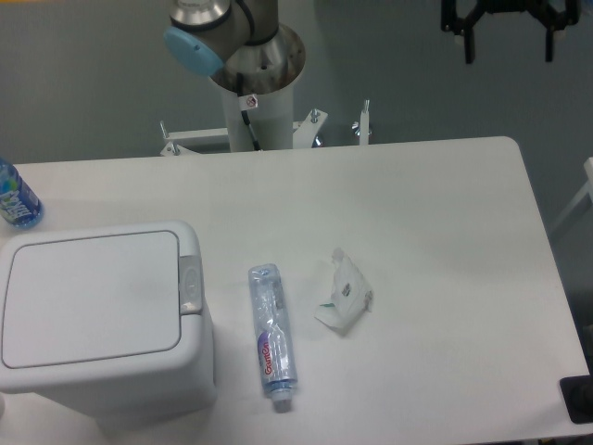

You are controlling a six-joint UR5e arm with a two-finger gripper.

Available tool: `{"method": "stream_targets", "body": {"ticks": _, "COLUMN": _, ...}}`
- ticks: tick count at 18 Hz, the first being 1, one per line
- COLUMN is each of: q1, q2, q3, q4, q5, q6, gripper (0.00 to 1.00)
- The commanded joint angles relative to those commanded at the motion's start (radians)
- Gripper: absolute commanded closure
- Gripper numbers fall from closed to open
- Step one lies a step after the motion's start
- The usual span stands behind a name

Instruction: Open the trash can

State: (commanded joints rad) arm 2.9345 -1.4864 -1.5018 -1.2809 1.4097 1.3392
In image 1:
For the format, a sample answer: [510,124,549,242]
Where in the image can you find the white plastic trash can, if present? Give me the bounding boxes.
[1,221,217,423]

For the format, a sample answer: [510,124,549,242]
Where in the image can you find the crumpled white paper wrapper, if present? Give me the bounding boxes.
[314,248,374,336]

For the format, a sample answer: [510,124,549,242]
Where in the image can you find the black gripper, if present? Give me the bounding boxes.
[440,0,578,64]

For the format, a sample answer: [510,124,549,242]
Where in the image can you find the blue labelled water bottle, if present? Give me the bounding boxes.
[1,159,44,229]

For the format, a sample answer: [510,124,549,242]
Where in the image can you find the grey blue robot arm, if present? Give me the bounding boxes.
[163,1,582,96]

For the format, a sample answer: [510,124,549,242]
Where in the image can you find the clear empty plastic bottle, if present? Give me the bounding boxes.
[247,263,298,413]

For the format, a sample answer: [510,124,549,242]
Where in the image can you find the white frame at right edge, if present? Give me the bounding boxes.
[549,158,592,241]

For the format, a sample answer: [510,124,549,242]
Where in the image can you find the black clamp on table edge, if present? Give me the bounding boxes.
[560,375,592,425]

